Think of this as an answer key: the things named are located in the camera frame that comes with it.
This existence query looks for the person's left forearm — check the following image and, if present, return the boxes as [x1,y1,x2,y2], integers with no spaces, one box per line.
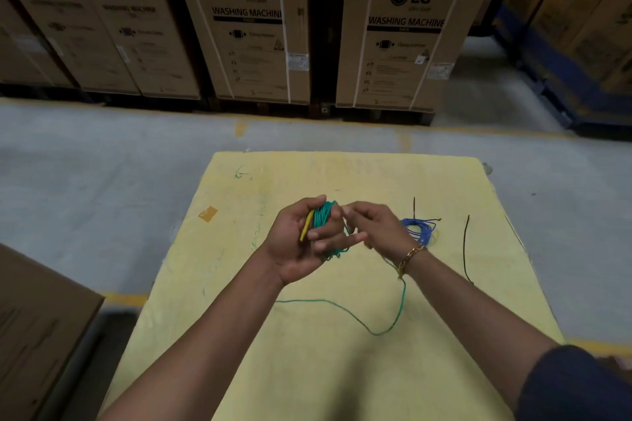
[96,248,284,421]

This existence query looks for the stack of cardboard boxes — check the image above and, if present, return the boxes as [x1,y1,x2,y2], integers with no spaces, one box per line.
[499,0,632,97]

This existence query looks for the person's right forearm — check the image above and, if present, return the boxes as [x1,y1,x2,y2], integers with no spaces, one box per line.
[402,249,561,414]

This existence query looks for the blue metal pallet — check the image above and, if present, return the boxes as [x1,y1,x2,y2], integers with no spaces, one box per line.
[494,5,632,133]

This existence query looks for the yellow stick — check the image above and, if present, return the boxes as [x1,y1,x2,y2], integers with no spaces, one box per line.
[300,209,316,243]

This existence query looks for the dark blue sleeve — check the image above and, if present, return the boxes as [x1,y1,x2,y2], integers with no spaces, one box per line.
[516,345,632,421]

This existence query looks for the yellow foam table cover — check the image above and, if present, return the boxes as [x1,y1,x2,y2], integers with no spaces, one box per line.
[99,151,566,421]

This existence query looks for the gold bracelet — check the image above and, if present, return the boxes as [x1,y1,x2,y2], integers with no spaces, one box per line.
[397,244,428,279]

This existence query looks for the person's left hand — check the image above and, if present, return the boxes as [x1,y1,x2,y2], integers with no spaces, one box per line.
[263,195,368,286]

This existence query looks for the person's right hand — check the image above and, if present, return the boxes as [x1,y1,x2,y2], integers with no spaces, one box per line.
[341,202,421,264]

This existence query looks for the blue wire coil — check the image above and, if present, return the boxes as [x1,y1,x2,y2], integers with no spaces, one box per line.
[401,218,442,246]

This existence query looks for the plain brown cardboard box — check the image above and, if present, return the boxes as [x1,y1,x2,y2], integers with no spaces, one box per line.
[0,243,105,421]

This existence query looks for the large cardboard appliance box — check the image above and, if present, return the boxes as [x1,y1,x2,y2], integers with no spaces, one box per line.
[336,0,502,113]
[167,0,312,105]
[74,0,202,101]
[0,0,141,96]

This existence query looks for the green wire coil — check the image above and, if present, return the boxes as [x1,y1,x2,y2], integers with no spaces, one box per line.
[276,201,408,337]

